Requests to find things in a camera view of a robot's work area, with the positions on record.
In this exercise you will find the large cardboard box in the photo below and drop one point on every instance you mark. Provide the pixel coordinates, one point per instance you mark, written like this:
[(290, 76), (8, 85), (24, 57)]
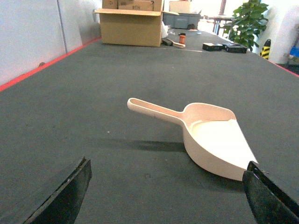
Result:
[(131, 22)]

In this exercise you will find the grey plastic crate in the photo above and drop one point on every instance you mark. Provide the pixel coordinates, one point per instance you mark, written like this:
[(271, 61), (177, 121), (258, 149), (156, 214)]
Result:
[(182, 21)]

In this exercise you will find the green potted plant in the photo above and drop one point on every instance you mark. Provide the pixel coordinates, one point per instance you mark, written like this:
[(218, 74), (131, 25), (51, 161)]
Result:
[(247, 24)]

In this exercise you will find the wooden handled brush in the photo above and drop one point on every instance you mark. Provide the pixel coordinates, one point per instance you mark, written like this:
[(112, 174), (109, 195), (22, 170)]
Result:
[(169, 42)]

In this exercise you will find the black box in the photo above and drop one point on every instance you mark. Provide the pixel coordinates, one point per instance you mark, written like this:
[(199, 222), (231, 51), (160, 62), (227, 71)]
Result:
[(234, 48), (212, 47)]

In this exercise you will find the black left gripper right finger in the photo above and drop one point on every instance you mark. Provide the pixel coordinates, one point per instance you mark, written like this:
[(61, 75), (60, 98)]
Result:
[(272, 200)]

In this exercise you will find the black box right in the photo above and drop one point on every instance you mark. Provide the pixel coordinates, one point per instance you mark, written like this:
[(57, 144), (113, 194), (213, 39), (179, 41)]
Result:
[(234, 48)]

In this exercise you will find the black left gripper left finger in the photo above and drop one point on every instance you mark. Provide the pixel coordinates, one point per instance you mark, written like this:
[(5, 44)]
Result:
[(63, 205)]

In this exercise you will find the beige plastic dustpan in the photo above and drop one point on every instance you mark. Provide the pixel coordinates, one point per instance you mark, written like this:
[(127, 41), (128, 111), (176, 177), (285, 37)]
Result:
[(212, 136)]

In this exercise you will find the black box left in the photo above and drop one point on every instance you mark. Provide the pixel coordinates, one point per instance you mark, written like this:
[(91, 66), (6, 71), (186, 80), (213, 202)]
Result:
[(212, 47)]

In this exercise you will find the yellow black striped bollard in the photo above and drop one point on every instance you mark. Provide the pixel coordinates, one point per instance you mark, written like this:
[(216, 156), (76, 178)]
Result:
[(265, 52)]

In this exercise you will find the orange bottle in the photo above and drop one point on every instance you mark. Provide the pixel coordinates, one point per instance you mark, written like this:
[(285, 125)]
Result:
[(182, 38)]

